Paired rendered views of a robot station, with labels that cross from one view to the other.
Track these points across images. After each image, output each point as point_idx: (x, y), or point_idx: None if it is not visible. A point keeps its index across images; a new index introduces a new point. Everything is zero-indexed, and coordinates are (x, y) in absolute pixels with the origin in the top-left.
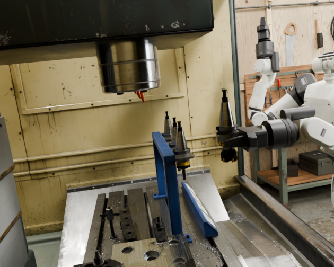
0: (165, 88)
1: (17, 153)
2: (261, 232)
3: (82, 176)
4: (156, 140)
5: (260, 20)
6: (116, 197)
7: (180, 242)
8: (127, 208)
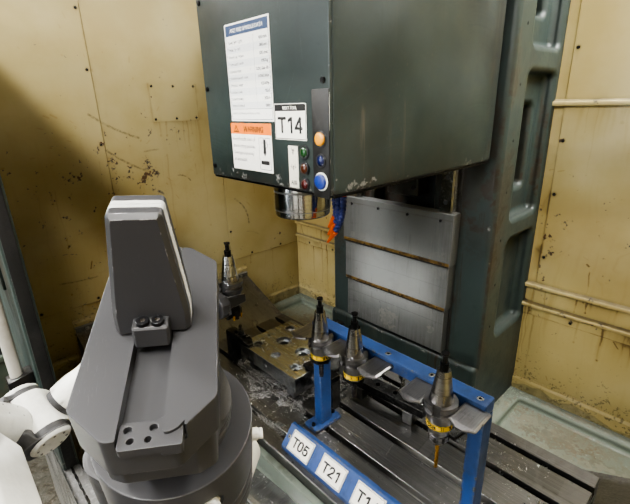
0: None
1: None
2: None
3: None
4: (408, 357)
5: (172, 226)
6: (542, 479)
7: (289, 369)
8: (420, 408)
